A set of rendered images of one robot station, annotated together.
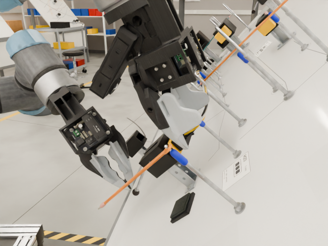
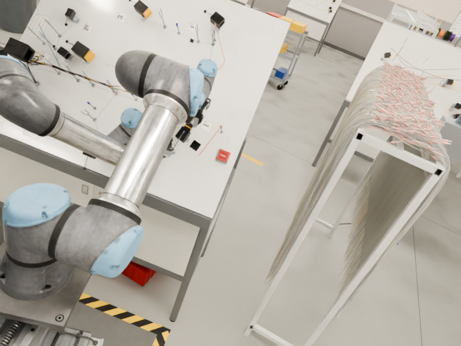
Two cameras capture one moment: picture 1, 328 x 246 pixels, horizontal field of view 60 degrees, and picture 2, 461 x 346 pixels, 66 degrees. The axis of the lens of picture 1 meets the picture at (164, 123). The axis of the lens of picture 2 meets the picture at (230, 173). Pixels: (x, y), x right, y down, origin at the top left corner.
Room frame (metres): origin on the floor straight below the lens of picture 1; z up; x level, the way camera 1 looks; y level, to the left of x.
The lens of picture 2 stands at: (0.31, 1.41, 1.91)
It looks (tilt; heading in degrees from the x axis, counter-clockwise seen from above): 32 degrees down; 263
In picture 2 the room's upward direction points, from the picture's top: 20 degrees clockwise
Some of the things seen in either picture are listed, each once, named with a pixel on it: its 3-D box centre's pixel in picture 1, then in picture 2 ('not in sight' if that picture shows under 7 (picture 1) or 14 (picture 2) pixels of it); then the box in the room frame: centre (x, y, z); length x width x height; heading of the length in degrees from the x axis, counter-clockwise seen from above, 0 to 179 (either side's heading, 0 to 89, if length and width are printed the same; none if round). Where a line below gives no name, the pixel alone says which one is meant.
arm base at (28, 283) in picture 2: not in sight; (37, 257); (0.59, 0.88, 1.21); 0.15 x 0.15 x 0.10
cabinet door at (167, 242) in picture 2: not in sight; (141, 230); (0.48, 0.09, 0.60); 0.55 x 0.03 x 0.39; 171
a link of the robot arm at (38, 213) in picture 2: not in sight; (40, 220); (0.59, 0.88, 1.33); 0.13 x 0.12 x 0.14; 174
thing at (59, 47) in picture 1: (64, 49); not in sight; (5.94, 2.03, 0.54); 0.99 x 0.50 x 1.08; 164
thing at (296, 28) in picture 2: not in sight; (269, 48); (-0.33, -5.00, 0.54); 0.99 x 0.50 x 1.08; 162
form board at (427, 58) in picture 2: not in sight; (396, 117); (-1.67, -2.42, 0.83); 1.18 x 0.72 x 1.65; 161
